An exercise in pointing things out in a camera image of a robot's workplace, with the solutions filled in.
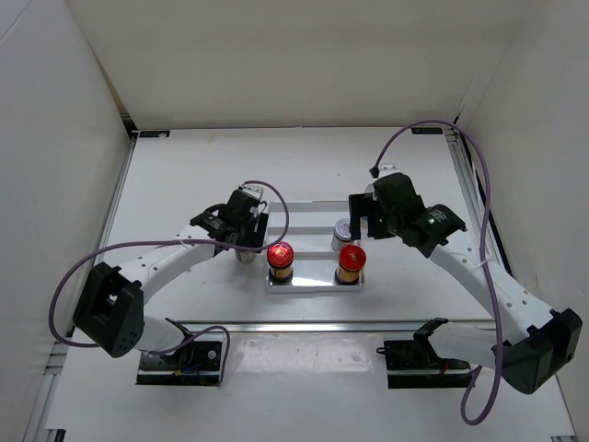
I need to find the white-lid small jar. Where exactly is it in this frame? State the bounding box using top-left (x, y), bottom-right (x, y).
top-left (331, 218), bottom-right (356, 251)
top-left (235, 250), bottom-right (258, 263)

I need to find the red-lid sauce jar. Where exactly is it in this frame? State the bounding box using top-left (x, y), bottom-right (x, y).
top-left (266, 241), bottom-right (295, 283)
top-left (335, 244), bottom-right (366, 285)

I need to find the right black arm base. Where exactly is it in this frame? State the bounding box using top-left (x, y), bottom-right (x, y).
top-left (375, 318), bottom-right (473, 390)

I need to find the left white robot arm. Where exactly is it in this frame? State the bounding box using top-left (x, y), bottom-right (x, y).
top-left (74, 184), bottom-right (268, 368)

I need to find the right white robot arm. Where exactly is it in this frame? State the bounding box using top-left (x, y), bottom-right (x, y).
top-left (348, 172), bottom-right (583, 395)

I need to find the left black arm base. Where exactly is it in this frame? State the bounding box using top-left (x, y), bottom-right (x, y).
top-left (135, 324), bottom-right (231, 387)

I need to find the white plastic organizer tray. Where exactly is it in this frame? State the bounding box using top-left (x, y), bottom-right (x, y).
top-left (265, 201), bottom-right (364, 295)

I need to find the right black table label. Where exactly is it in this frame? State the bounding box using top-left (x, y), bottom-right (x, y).
top-left (410, 126), bottom-right (444, 135)

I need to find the black table label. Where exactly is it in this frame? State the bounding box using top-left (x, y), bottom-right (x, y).
top-left (410, 126), bottom-right (444, 135)
top-left (138, 130), bottom-right (170, 138)

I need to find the left black table label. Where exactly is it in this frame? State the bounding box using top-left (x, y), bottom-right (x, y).
top-left (138, 130), bottom-right (170, 138)

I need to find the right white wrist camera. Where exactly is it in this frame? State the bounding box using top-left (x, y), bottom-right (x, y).
top-left (378, 164), bottom-right (399, 176)

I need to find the right aluminium rail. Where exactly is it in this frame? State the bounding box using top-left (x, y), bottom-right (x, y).
top-left (444, 128), bottom-right (513, 275)

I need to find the aluminium rail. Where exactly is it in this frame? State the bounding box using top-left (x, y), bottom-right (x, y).
top-left (444, 128), bottom-right (513, 275)
top-left (55, 134), bottom-right (137, 340)
top-left (75, 320), bottom-right (498, 335)

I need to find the front aluminium rail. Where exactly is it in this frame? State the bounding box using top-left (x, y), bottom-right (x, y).
top-left (75, 320), bottom-right (498, 335)

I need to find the left aluminium rail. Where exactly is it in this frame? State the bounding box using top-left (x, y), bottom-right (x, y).
top-left (55, 134), bottom-right (137, 340)

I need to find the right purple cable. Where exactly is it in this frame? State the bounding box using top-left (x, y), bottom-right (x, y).
top-left (368, 120), bottom-right (503, 425)

